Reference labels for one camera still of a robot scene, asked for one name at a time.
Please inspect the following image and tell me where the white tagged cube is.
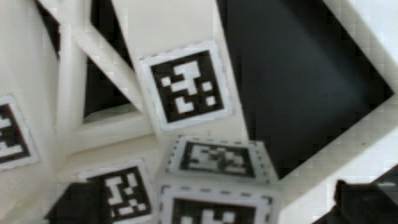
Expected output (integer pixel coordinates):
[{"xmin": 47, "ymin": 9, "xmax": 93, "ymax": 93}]
[{"xmin": 157, "ymin": 136, "xmax": 283, "ymax": 224}]

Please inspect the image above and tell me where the white chair back frame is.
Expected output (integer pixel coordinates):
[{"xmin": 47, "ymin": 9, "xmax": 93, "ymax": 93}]
[{"xmin": 0, "ymin": 0, "xmax": 248, "ymax": 224}]

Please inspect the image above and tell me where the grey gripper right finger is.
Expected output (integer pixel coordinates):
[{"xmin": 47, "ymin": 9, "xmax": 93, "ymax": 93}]
[{"xmin": 313, "ymin": 180, "xmax": 398, "ymax": 224}]

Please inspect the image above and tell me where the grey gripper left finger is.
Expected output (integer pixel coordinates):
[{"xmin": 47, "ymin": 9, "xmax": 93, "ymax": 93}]
[{"xmin": 45, "ymin": 182, "xmax": 113, "ymax": 224}]

